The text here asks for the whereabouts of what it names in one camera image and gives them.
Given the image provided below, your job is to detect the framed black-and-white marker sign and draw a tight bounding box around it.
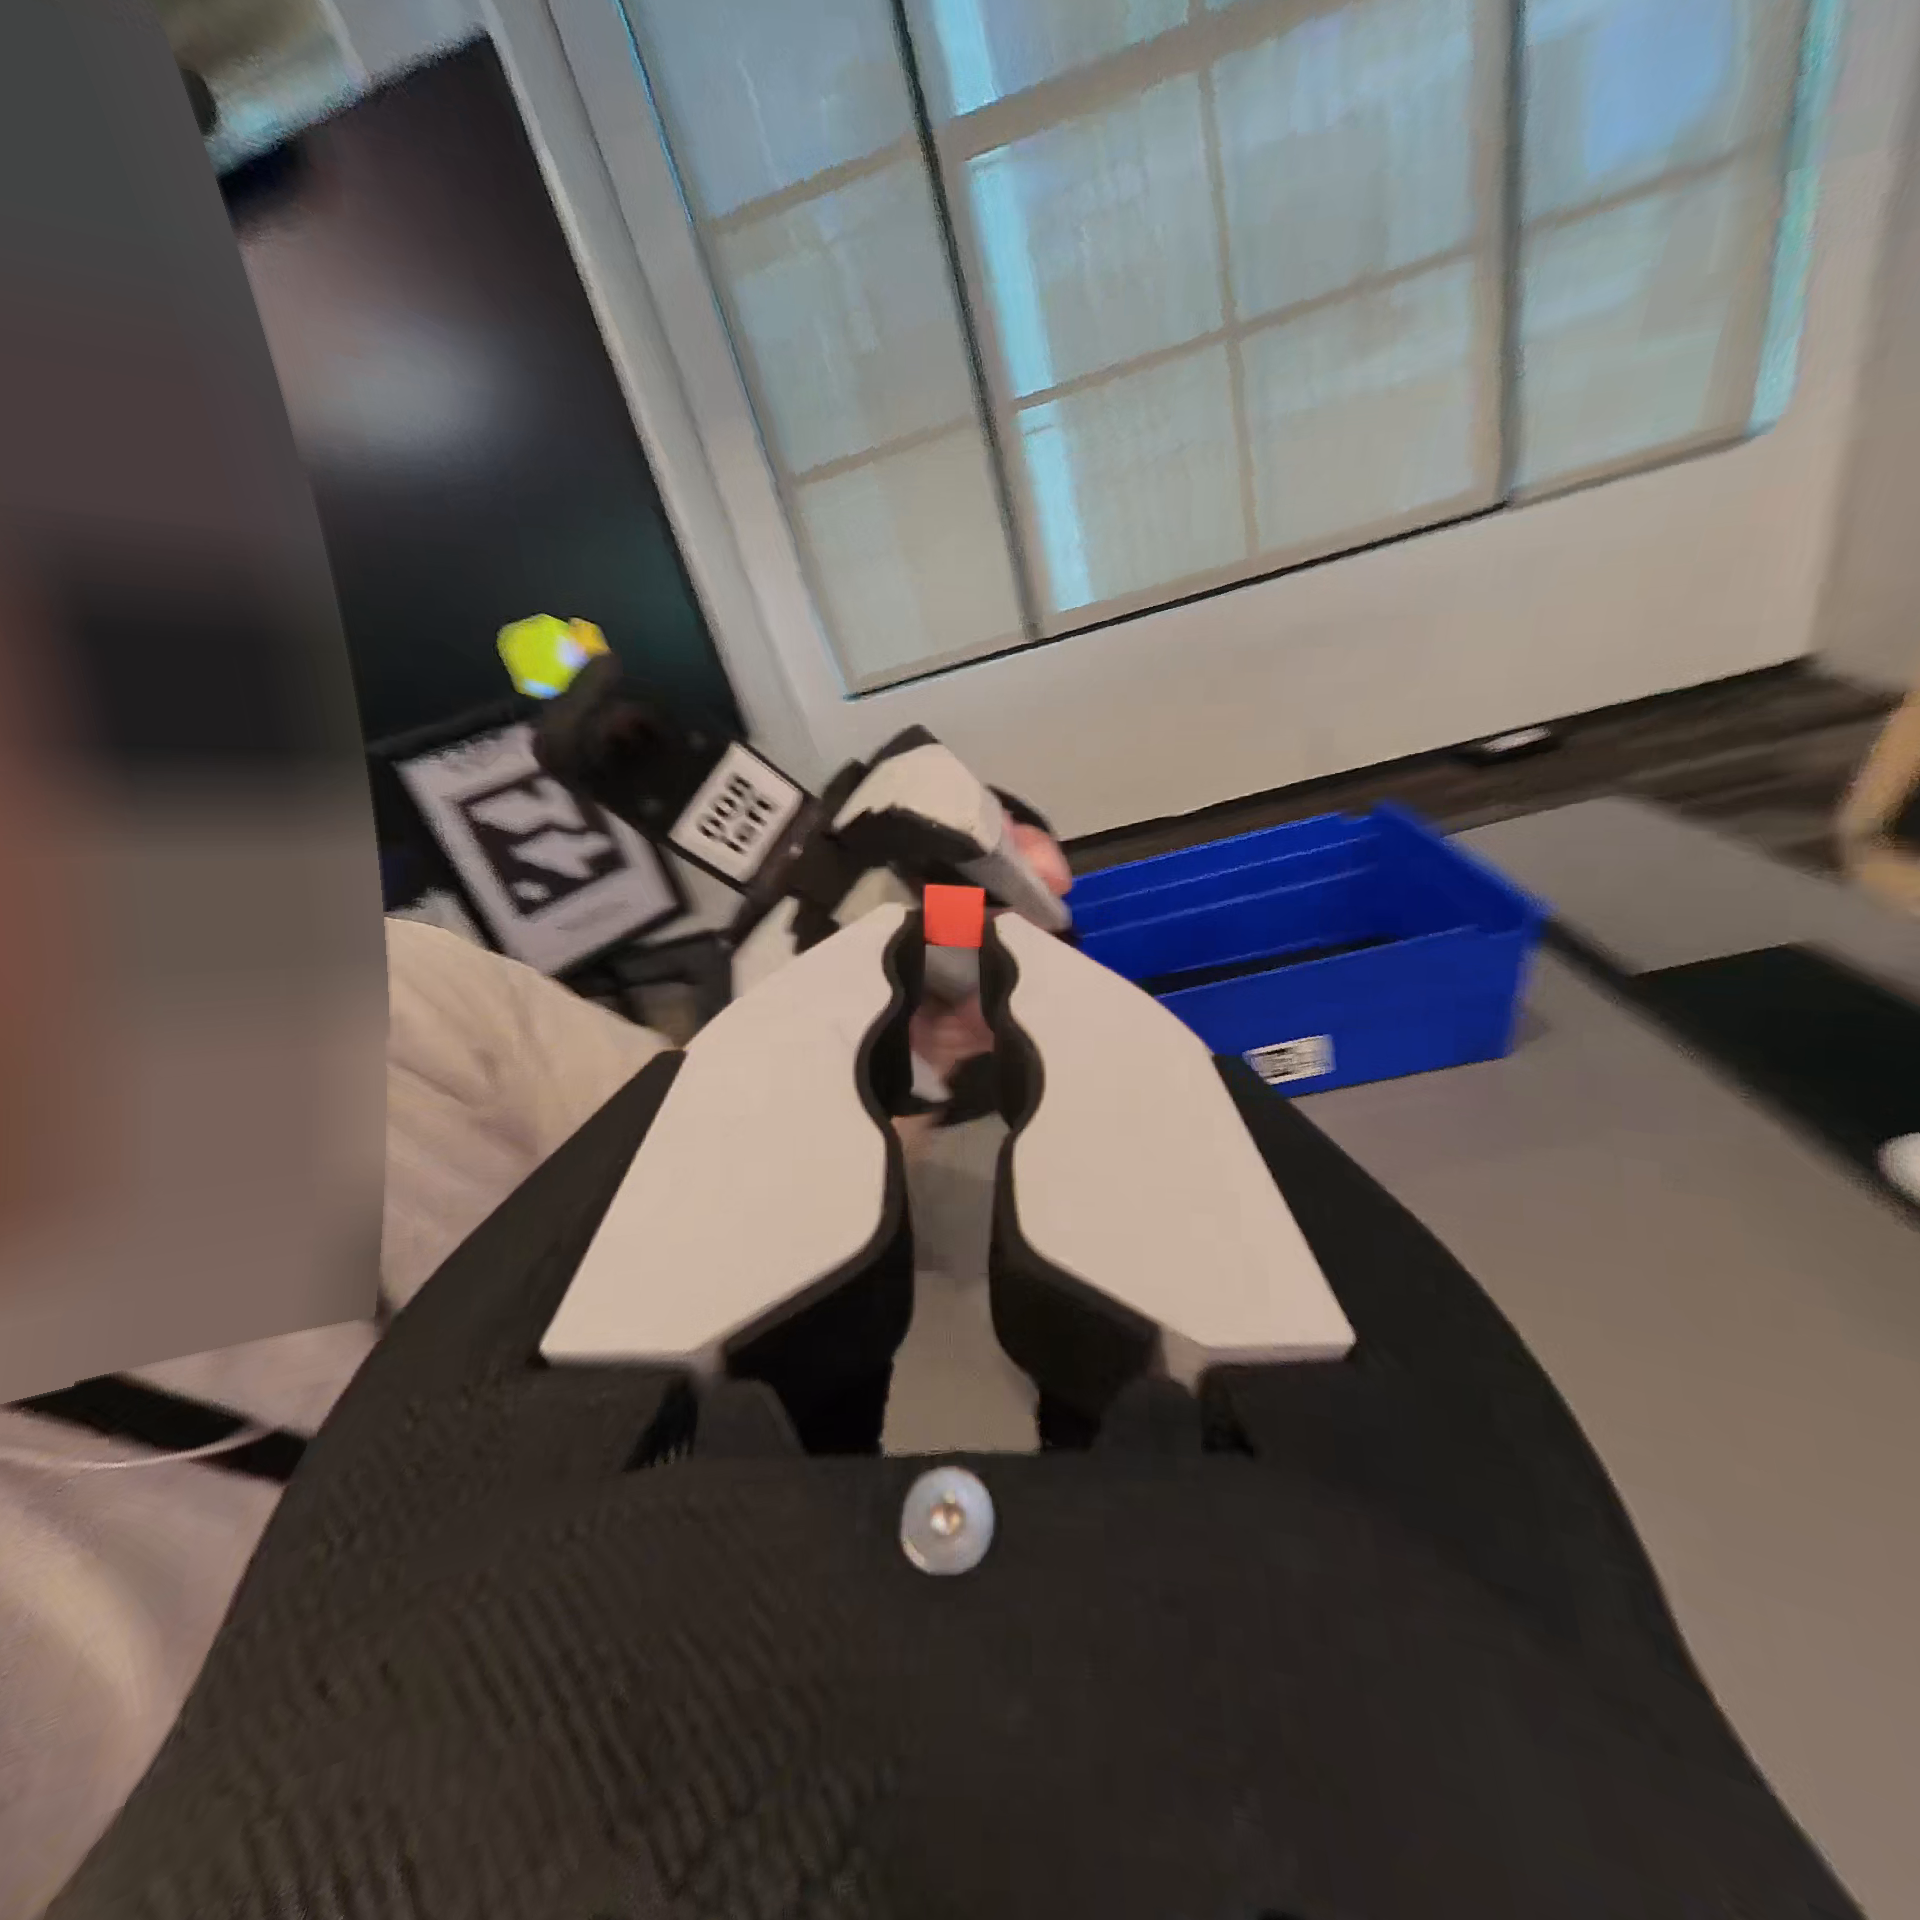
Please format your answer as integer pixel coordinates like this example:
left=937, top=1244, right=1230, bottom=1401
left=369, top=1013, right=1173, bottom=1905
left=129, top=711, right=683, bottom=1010
left=392, top=720, right=687, bottom=976

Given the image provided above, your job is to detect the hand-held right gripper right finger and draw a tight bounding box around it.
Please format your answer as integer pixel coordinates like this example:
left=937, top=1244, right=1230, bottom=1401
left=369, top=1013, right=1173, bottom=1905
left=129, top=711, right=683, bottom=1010
left=976, top=910, right=1360, bottom=1384

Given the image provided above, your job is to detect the yellow block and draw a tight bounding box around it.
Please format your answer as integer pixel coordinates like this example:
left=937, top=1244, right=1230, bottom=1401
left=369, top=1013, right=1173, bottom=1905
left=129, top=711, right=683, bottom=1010
left=496, top=613, right=611, bottom=701

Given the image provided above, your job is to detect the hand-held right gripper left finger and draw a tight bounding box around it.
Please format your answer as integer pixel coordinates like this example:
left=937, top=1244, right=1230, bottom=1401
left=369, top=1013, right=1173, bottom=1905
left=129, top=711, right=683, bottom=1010
left=539, top=902, right=920, bottom=1376

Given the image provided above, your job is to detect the blue plastic bin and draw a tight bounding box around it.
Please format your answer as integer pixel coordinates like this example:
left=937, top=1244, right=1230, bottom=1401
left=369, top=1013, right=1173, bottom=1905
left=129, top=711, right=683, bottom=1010
left=1062, top=800, right=1552, bottom=1098

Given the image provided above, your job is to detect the large gridded window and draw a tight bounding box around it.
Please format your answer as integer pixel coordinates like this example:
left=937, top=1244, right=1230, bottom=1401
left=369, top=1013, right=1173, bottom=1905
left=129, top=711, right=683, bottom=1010
left=621, top=0, right=1849, bottom=701

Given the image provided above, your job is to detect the black desk mat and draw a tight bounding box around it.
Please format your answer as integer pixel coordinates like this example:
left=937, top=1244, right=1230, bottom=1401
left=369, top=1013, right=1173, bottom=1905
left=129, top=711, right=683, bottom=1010
left=1559, top=936, right=1920, bottom=1204

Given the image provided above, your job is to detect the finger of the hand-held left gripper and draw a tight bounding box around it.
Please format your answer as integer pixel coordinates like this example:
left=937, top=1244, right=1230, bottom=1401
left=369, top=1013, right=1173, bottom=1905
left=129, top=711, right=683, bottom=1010
left=830, top=730, right=1009, bottom=874
left=959, top=831, right=1077, bottom=935

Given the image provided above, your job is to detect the black strap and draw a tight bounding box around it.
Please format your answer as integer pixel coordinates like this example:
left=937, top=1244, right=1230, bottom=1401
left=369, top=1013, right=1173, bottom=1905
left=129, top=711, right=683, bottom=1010
left=0, top=1370, right=308, bottom=1488

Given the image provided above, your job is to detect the tilted display board wooden back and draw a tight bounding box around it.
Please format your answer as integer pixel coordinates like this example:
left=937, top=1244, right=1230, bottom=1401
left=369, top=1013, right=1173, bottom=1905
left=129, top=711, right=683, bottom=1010
left=1836, top=704, right=1920, bottom=904

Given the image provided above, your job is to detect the grey mat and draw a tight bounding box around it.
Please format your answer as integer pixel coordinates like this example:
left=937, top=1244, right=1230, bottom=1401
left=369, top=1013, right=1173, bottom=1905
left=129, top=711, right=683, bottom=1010
left=1452, top=796, right=1876, bottom=964

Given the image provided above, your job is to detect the grey desk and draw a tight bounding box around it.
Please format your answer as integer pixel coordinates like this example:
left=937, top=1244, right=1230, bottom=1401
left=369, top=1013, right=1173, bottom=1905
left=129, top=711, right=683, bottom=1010
left=901, top=796, right=1920, bottom=1920

